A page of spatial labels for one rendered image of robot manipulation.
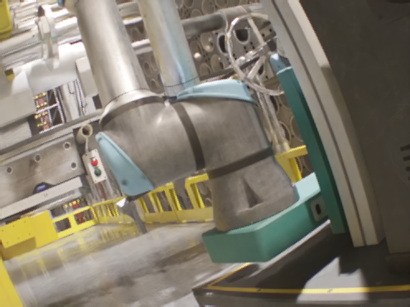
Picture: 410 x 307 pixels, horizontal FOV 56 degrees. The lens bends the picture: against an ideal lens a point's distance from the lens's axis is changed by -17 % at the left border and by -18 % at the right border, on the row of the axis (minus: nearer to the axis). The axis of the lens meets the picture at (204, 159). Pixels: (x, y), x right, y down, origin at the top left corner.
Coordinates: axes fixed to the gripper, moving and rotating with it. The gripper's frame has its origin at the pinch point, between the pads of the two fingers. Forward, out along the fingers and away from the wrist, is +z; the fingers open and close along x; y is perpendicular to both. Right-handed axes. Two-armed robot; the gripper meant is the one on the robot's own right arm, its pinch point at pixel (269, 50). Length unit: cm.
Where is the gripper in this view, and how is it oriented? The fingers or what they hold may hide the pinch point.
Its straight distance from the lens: 186.1
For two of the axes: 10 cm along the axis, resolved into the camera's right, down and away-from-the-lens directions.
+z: -4.1, 1.4, 9.0
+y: 4.1, 9.1, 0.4
